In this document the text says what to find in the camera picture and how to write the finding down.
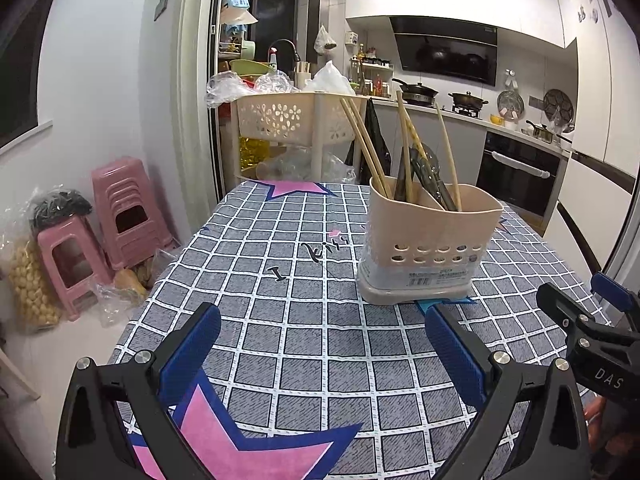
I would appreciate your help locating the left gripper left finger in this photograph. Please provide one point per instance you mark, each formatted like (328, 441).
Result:
(110, 409)

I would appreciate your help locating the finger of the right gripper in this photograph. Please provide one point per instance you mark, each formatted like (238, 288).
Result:
(615, 294)
(574, 320)

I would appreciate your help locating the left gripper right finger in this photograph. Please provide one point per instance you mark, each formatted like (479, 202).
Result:
(552, 442)

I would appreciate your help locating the plain bamboo chopstick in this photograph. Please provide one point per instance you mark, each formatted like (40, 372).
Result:
(362, 145)
(370, 142)
(450, 156)

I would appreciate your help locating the grey slotted spoon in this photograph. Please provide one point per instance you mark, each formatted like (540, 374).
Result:
(426, 169)

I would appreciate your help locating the grey spoon long handle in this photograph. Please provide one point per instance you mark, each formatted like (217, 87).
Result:
(400, 193)

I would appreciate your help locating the bamboo chopstick blue end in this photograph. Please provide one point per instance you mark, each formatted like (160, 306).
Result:
(406, 161)

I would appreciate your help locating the person right hand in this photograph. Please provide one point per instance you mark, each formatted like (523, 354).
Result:
(611, 428)

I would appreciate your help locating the black built-in oven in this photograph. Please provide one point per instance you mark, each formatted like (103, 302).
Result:
(520, 175)

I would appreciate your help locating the bag of yellow balls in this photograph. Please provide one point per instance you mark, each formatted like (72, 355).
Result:
(34, 299)

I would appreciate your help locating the beige utensil holder caddy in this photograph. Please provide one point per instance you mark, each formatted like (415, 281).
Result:
(417, 251)

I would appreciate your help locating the small pink plastic stool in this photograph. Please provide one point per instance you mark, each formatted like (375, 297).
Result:
(74, 260)

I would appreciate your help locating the tall pink stool stack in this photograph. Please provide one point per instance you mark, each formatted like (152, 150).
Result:
(133, 227)

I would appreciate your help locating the blue checkered star tablecloth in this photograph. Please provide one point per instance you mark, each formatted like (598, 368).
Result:
(299, 350)

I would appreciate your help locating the brown pot on stove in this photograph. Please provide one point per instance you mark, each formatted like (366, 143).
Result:
(465, 101)

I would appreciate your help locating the black bag on stool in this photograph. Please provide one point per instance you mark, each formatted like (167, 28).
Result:
(54, 207)

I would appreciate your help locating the black wok on stove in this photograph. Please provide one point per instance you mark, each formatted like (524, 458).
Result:
(417, 94)

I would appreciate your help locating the black hanging bag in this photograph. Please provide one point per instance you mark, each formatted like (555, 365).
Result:
(375, 134)

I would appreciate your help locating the black range hood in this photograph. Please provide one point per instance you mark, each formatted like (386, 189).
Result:
(447, 47)

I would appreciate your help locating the beige plastic basket cart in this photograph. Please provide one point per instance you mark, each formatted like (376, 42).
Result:
(314, 120)

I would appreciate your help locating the white plastic bag on cart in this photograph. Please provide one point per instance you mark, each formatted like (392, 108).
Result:
(329, 79)

